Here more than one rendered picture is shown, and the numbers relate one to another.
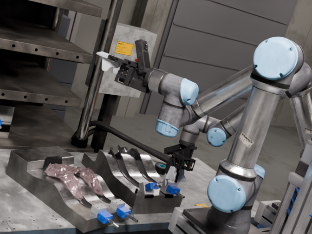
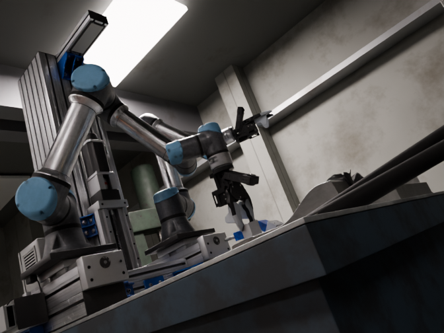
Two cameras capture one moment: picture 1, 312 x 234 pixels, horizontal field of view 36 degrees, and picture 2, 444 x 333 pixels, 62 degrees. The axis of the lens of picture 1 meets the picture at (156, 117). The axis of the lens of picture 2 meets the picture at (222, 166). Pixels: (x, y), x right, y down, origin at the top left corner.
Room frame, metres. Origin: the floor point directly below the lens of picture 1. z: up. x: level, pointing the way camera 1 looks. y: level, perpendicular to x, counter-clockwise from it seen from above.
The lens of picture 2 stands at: (3.13, -0.41, 0.77)
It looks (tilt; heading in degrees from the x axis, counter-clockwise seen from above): 18 degrees up; 167
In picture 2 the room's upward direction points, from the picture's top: 20 degrees counter-clockwise
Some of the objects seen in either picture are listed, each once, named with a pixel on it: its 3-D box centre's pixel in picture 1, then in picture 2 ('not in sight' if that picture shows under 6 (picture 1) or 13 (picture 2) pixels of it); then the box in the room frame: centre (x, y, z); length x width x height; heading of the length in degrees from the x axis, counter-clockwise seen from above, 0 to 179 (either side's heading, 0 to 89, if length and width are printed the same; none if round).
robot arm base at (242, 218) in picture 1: (232, 210); (176, 228); (1.52, -0.34, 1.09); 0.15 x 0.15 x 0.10
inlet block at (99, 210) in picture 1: (106, 218); not in sight; (1.66, 0.07, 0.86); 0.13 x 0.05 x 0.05; 55
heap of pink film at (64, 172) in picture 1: (73, 175); not in sight; (1.85, 0.26, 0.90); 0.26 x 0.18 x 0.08; 55
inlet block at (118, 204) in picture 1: (125, 213); not in sight; (1.75, 0.01, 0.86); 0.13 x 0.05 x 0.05; 55
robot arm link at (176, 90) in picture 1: (178, 90); not in sight; (1.50, -0.05, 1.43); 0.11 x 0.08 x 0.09; 67
